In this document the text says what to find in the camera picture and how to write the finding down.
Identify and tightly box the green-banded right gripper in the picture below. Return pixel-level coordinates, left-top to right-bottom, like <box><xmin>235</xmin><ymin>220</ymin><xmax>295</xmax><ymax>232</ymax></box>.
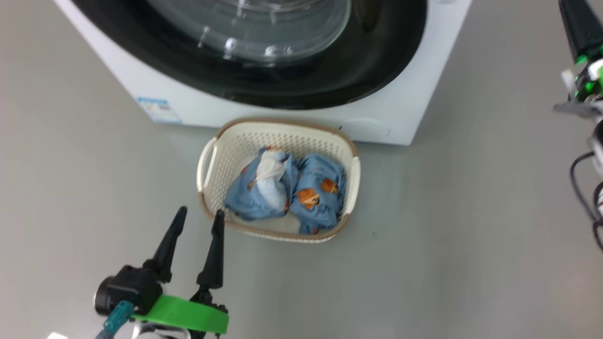
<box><xmin>554</xmin><ymin>0</ymin><xmax>603</xmax><ymax>118</ymax></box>

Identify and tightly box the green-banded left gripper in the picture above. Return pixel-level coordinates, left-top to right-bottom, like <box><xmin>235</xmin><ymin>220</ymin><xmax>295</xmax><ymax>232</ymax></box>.
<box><xmin>132</xmin><ymin>206</ymin><xmax>230</xmax><ymax>339</ymax></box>

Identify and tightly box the blue garment with white lining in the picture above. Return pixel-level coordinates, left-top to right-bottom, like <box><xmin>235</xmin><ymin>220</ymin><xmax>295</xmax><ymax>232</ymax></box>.
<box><xmin>224</xmin><ymin>147</ymin><xmax>300</xmax><ymax>222</ymax></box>

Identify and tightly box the blue bear print garment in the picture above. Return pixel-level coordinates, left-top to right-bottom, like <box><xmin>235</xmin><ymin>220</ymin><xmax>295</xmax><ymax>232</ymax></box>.
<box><xmin>290</xmin><ymin>153</ymin><xmax>348</xmax><ymax>235</ymax></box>

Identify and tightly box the round dark glass washer door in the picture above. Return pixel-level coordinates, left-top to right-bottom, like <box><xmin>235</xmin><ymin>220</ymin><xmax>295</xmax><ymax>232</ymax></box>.
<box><xmin>71</xmin><ymin>0</ymin><xmax>428</xmax><ymax>110</ymax></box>

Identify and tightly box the cream perforated laundry basket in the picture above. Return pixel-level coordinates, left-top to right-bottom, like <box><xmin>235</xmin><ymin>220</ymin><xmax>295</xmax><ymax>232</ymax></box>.
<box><xmin>196</xmin><ymin>118</ymin><xmax>361</xmax><ymax>243</ymax></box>

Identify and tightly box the white front-load washing machine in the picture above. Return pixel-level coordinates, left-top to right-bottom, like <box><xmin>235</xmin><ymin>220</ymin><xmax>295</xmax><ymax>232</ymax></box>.
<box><xmin>53</xmin><ymin>0</ymin><xmax>473</xmax><ymax>145</ymax></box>

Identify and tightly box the blue energy label sticker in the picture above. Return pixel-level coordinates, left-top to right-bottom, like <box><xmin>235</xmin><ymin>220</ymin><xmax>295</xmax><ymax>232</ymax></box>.
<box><xmin>136</xmin><ymin>97</ymin><xmax>183</xmax><ymax>124</ymax></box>

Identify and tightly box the teal camera cable plug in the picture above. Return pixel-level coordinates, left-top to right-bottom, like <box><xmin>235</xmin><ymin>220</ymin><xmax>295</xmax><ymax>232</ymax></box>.
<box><xmin>96</xmin><ymin>301</ymin><xmax>135</xmax><ymax>339</ymax></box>

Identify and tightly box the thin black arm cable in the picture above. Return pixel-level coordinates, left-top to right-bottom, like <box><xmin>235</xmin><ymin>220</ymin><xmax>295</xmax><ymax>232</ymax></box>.
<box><xmin>570</xmin><ymin>151</ymin><xmax>603</xmax><ymax>251</ymax></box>

